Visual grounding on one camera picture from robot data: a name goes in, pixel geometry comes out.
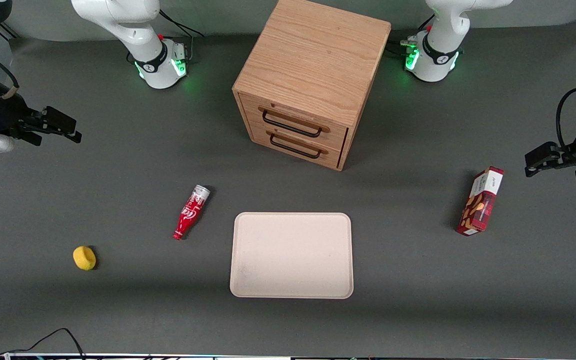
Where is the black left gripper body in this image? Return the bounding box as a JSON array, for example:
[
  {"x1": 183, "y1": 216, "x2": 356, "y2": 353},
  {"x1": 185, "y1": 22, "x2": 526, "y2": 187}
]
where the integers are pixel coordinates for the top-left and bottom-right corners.
[{"x1": 559, "y1": 131, "x2": 576, "y2": 170}]

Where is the thin black table cable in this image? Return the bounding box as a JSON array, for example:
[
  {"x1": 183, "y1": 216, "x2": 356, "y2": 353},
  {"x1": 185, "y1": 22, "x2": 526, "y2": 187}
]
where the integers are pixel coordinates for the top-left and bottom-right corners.
[{"x1": 0, "y1": 327, "x2": 87, "y2": 360}]

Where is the beige plastic tray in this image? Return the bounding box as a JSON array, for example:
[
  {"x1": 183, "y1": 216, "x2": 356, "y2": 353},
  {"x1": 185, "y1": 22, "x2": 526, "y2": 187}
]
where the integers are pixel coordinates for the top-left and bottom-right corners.
[{"x1": 229, "y1": 212, "x2": 355, "y2": 300}]

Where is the wooden drawer cabinet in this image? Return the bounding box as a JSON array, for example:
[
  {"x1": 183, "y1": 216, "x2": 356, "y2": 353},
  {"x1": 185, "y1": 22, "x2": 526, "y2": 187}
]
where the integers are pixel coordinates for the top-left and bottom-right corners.
[{"x1": 232, "y1": 0, "x2": 392, "y2": 172}]

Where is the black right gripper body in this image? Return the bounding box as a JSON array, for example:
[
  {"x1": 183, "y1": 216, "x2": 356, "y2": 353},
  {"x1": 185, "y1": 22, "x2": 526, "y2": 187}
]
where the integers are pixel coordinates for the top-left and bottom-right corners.
[{"x1": 0, "y1": 94, "x2": 45, "y2": 146}]

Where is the black base cable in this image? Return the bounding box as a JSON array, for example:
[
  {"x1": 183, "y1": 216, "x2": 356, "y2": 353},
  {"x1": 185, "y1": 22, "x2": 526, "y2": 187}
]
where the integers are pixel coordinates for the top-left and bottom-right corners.
[
  {"x1": 159, "y1": 9, "x2": 205, "y2": 63},
  {"x1": 387, "y1": 15, "x2": 437, "y2": 56}
]

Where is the red snack box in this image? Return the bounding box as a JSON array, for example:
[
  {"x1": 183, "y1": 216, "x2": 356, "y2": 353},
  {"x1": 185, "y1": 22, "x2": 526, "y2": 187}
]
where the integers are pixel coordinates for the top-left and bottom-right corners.
[{"x1": 456, "y1": 166, "x2": 505, "y2": 237}]

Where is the wooden drawer front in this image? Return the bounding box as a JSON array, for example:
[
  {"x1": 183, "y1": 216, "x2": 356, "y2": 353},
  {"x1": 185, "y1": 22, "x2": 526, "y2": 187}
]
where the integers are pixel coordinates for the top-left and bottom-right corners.
[
  {"x1": 248, "y1": 122, "x2": 345, "y2": 169},
  {"x1": 240, "y1": 92, "x2": 350, "y2": 151}
]

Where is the black drawer handle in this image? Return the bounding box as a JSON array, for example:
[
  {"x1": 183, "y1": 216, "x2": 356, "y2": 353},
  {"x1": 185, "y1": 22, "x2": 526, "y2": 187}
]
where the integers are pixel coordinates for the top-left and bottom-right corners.
[
  {"x1": 269, "y1": 132, "x2": 323, "y2": 160},
  {"x1": 262, "y1": 110, "x2": 323, "y2": 139}
]

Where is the yellow round sponge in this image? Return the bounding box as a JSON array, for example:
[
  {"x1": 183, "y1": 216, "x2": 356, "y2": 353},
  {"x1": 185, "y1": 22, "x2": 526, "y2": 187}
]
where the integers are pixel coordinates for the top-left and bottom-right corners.
[{"x1": 72, "y1": 245, "x2": 97, "y2": 271}]

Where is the red coke bottle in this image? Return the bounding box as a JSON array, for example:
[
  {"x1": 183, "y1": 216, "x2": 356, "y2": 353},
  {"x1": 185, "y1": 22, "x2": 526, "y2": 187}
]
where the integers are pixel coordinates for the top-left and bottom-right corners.
[{"x1": 172, "y1": 184, "x2": 212, "y2": 241}]

